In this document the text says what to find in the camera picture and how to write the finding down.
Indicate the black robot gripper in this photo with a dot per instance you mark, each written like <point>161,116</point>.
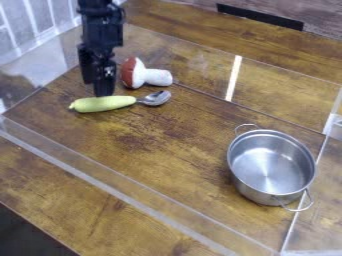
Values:
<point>103,17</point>

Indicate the red white plush mushroom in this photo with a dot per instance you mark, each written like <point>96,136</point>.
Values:
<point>135,74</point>

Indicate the green handled metal spoon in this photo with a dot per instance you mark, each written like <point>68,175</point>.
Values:
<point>99,104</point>

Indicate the black bar on table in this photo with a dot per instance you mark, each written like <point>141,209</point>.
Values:
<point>260,17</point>

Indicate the stainless steel pot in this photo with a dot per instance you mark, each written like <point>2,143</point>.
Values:
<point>272,168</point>

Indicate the clear acrylic enclosure wall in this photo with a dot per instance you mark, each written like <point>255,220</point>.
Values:
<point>132,182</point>

